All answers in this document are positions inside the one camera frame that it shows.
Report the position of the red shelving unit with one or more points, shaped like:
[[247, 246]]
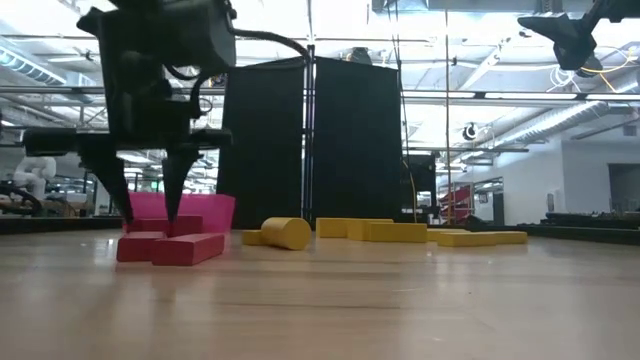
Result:
[[455, 202]]

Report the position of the white robot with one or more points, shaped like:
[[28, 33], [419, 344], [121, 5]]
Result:
[[35, 175]]

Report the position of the thin hanging pole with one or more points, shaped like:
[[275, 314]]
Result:
[[447, 100]]

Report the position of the silver air duct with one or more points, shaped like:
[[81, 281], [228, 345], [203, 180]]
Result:
[[550, 120], [30, 65]]

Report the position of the black folding privacy screen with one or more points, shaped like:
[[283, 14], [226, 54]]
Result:
[[265, 145]]

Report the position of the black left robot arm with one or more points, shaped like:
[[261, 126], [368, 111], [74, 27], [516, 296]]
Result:
[[150, 30]]

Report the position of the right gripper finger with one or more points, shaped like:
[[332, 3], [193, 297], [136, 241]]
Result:
[[550, 27]]

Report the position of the red wooden block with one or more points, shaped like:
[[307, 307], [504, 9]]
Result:
[[190, 249], [137, 247]]

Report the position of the yellow cylinder block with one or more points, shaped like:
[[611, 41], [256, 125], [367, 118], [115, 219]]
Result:
[[287, 232]]

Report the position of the red plastic bin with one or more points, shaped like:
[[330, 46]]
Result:
[[210, 210]]

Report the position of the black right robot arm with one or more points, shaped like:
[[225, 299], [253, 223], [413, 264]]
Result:
[[625, 10]]

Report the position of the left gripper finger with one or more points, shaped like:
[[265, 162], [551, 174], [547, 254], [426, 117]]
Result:
[[175, 170], [112, 170]]

